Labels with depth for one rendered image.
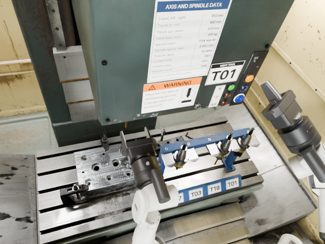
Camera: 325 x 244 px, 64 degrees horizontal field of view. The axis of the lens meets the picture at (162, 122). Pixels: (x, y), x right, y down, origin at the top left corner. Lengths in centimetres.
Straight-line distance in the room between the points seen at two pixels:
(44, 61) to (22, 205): 82
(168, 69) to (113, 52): 14
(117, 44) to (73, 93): 97
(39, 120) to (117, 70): 161
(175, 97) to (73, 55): 73
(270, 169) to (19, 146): 169
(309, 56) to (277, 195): 82
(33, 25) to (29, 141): 99
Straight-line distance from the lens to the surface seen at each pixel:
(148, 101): 67
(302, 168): 81
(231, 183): 149
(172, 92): 68
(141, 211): 76
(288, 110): 75
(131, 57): 56
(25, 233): 167
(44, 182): 148
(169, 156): 115
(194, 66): 64
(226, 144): 120
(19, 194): 176
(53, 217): 140
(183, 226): 151
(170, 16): 54
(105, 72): 58
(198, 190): 140
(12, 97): 206
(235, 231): 165
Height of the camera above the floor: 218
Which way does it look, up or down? 50 degrees down
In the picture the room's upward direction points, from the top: 11 degrees clockwise
